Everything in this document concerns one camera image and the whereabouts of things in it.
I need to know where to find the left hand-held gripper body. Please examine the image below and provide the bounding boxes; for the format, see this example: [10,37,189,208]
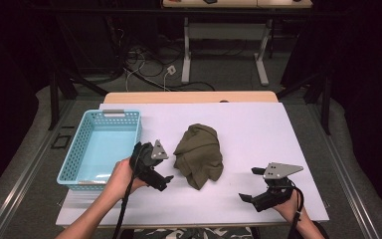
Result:
[129,138,169,182]

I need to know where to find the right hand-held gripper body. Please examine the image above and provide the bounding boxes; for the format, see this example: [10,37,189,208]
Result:
[253,161,304,213]

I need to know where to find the light blue perforated plastic basket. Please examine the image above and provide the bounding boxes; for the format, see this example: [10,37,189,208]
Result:
[57,109,143,192]

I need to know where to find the olive green cloth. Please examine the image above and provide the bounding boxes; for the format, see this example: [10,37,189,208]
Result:
[173,122,225,191]

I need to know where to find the person's right hand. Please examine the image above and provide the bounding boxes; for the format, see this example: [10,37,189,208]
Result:
[273,188,308,224]

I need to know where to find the person's left hand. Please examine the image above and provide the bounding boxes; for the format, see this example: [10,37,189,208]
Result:
[107,157,149,200]

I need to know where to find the white board table cover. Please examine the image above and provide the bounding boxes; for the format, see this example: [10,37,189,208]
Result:
[55,102,330,227]

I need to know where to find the person's camouflage pants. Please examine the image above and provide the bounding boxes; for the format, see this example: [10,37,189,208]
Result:
[133,226,254,239]

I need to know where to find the light wooden table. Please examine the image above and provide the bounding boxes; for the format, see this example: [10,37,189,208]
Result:
[102,91,280,105]

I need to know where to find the black metal stand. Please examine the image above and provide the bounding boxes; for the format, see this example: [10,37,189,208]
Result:
[276,71,333,136]
[48,68,109,131]

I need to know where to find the white-legged desk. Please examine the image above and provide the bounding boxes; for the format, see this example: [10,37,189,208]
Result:
[162,0,313,88]

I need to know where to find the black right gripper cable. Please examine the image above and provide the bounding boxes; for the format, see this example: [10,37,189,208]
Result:
[287,186,305,239]

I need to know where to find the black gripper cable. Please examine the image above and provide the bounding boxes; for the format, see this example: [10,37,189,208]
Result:
[112,143,144,239]
[287,186,305,239]

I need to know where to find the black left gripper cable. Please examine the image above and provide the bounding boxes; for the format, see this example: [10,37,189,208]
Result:
[112,143,144,239]

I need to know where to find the metal floor rail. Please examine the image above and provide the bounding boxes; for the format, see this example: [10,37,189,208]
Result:
[309,101,381,239]
[0,99,78,239]

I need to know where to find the white floor cable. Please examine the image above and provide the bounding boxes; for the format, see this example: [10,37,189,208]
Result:
[124,59,172,94]

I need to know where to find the black floor cable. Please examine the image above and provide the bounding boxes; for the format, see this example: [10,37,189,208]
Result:
[122,64,217,93]

